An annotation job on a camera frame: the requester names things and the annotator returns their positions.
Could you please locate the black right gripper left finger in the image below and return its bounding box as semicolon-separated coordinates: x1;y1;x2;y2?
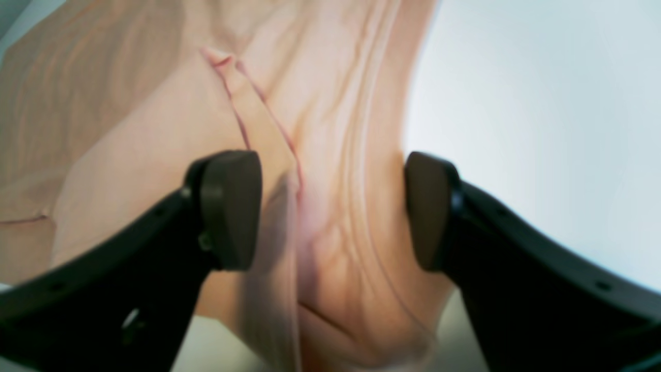
1;150;263;371

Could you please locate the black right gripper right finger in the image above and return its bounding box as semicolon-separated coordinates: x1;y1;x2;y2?
404;151;660;371

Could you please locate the peach pink T-shirt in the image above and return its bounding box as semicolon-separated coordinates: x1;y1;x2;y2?
2;1;452;371

